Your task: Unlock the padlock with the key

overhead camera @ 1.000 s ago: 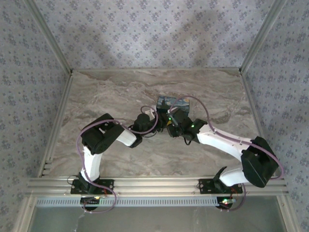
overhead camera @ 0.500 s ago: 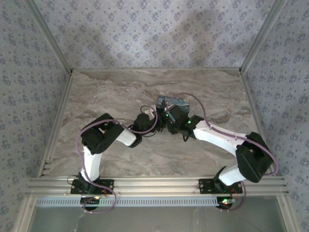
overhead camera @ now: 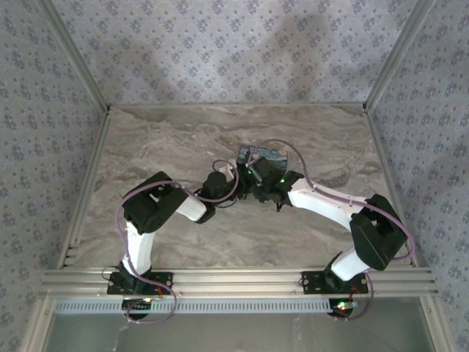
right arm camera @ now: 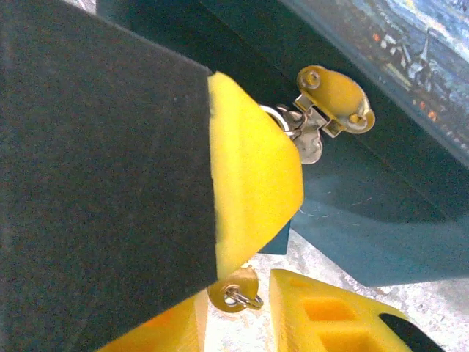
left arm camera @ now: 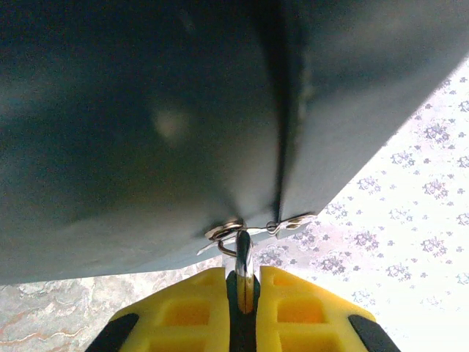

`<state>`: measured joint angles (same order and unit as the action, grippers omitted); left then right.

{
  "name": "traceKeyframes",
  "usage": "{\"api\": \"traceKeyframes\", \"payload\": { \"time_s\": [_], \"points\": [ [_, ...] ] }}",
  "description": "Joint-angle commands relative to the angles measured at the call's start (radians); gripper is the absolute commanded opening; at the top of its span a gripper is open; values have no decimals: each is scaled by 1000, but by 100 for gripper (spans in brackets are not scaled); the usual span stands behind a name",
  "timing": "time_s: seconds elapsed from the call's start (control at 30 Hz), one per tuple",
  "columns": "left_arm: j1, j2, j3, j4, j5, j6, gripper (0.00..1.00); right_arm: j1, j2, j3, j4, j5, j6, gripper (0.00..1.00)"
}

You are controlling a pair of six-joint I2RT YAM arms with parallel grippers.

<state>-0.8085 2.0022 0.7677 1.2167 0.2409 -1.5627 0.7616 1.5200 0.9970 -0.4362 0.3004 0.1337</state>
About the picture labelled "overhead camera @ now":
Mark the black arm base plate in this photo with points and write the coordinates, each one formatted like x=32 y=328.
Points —
x=161 y=280
x=311 y=282

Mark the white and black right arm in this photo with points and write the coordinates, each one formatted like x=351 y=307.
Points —
x=322 y=201

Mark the aluminium upright frame post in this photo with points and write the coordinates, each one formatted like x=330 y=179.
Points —
x=73 y=55
x=399 y=55

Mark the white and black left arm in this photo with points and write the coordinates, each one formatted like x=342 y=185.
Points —
x=141 y=249

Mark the aluminium side frame rail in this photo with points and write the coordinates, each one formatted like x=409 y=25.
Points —
x=384 y=165
x=86 y=190

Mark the small black controller board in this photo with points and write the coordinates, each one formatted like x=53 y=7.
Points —
x=342 y=307
x=135 y=306

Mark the starry night painting box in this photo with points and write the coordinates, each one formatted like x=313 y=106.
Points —
x=271 y=152

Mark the aluminium back frame rail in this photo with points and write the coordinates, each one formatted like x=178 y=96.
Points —
x=238 y=106

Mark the aluminium frame leg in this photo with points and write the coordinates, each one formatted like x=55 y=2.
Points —
x=436 y=326
x=36 y=326

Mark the aluminium front frame rail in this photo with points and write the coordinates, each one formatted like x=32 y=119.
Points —
x=238 y=282

